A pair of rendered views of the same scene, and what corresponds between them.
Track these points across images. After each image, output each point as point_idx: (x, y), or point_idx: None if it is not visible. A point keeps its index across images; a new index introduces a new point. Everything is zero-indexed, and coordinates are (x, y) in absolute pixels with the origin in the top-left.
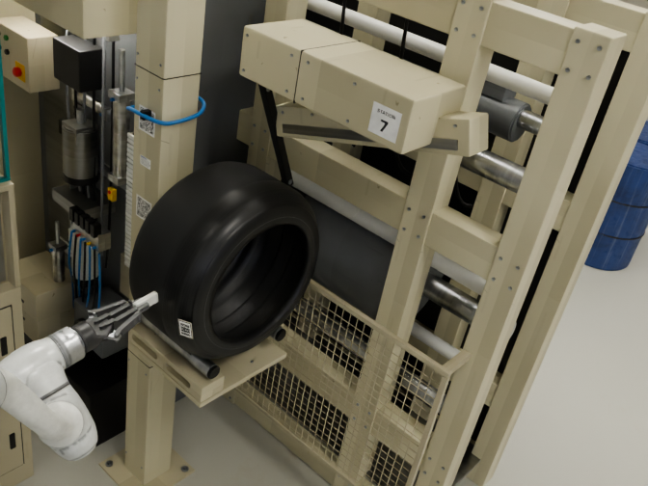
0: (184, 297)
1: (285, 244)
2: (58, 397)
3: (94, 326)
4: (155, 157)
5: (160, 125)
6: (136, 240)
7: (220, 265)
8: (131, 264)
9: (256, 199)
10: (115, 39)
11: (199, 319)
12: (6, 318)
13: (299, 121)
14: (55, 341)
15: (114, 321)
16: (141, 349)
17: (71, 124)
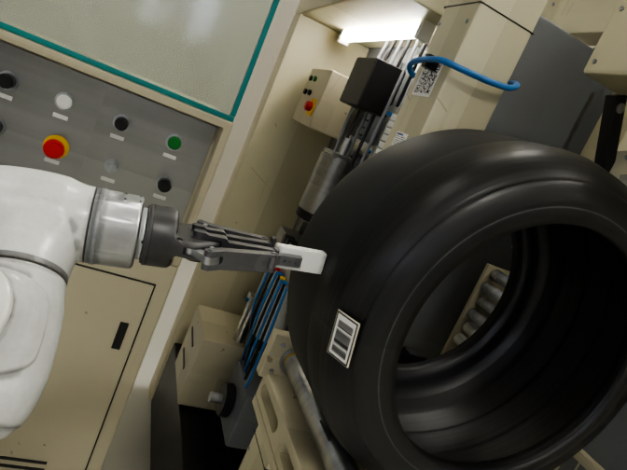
0: (371, 265)
1: (562, 360)
2: (6, 268)
3: (187, 230)
4: (418, 126)
5: (446, 75)
6: (337, 184)
7: (469, 231)
8: (311, 219)
9: (584, 160)
10: (424, 38)
11: (378, 331)
12: (140, 298)
13: None
14: (97, 191)
15: (224, 240)
16: (262, 411)
17: (332, 150)
